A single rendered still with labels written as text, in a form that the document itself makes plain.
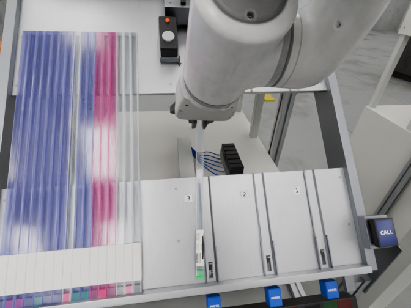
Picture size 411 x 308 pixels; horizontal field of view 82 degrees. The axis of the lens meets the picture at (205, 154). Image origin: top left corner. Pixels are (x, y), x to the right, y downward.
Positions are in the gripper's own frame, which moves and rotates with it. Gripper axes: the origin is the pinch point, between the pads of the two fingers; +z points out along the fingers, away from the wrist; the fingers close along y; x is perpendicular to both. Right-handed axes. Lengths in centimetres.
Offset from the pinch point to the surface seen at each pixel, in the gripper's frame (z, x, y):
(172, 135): 55, -10, 5
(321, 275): -3.5, 29.5, -21.9
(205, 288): -3.1, 30.7, -0.8
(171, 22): -2.4, -19.4, 6.1
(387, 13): 669, -679, -814
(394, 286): 24, 43, -64
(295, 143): 156, -31, -107
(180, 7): -3.6, -22.0, 4.3
